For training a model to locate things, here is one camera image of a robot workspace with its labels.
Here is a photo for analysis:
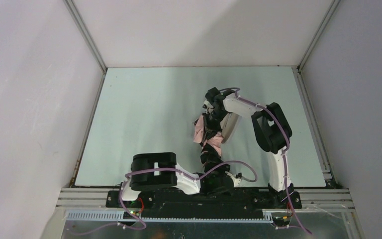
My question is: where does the white oval storage case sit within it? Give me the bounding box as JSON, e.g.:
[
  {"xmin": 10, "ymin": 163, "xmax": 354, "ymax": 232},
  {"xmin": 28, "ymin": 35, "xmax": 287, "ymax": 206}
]
[{"xmin": 220, "ymin": 113, "xmax": 241, "ymax": 144}]

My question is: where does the pink folding umbrella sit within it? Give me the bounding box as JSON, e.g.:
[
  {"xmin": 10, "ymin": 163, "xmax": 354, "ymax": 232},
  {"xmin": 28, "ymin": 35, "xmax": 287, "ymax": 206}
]
[{"xmin": 193, "ymin": 114, "xmax": 223, "ymax": 158}]

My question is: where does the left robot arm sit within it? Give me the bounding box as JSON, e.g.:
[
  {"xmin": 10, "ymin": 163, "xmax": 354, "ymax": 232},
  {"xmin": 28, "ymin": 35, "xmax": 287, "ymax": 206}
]
[{"xmin": 119, "ymin": 145, "xmax": 242, "ymax": 201}]

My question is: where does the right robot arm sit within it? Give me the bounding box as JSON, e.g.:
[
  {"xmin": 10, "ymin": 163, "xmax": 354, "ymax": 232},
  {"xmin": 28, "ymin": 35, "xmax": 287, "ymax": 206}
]
[{"xmin": 193, "ymin": 87, "xmax": 293, "ymax": 201}]

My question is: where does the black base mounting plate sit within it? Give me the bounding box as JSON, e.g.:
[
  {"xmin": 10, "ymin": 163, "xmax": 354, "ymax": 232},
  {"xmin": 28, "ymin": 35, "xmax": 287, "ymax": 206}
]
[{"xmin": 124, "ymin": 187, "xmax": 302, "ymax": 220}]

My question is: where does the right controller board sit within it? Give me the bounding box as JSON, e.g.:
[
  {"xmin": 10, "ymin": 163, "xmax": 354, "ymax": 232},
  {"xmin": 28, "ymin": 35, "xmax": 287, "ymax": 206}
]
[{"xmin": 272, "ymin": 216, "xmax": 291, "ymax": 230}]

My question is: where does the controller board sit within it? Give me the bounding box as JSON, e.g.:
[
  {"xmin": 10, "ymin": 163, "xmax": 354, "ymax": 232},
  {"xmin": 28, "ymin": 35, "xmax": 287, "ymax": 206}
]
[
  {"xmin": 123, "ymin": 211, "xmax": 140, "ymax": 220},
  {"xmin": 272, "ymin": 216, "xmax": 291, "ymax": 230}
]

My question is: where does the left controller board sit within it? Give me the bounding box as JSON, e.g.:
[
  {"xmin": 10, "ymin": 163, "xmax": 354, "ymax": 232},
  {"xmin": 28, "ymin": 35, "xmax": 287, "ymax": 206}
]
[{"xmin": 123, "ymin": 211, "xmax": 140, "ymax": 220}]

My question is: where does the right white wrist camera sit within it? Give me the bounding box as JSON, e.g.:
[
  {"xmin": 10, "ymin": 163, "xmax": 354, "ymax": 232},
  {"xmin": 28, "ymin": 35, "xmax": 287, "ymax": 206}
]
[{"xmin": 202, "ymin": 100, "xmax": 213, "ymax": 114}]

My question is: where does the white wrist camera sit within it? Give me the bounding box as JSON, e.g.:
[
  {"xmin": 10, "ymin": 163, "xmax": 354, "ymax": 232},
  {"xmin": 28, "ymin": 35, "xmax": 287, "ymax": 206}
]
[
  {"xmin": 225, "ymin": 172, "xmax": 242, "ymax": 188},
  {"xmin": 202, "ymin": 100, "xmax": 213, "ymax": 114}
]

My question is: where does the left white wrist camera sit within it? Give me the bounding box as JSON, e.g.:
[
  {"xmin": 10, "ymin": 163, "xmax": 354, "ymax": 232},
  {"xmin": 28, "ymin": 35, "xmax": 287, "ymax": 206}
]
[{"xmin": 225, "ymin": 172, "xmax": 242, "ymax": 188}]

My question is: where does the aluminium frame rail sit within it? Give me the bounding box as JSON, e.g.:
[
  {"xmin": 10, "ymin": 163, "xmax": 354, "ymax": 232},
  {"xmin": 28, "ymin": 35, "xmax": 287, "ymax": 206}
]
[{"xmin": 56, "ymin": 188, "xmax": 355, "ymax": 224}]

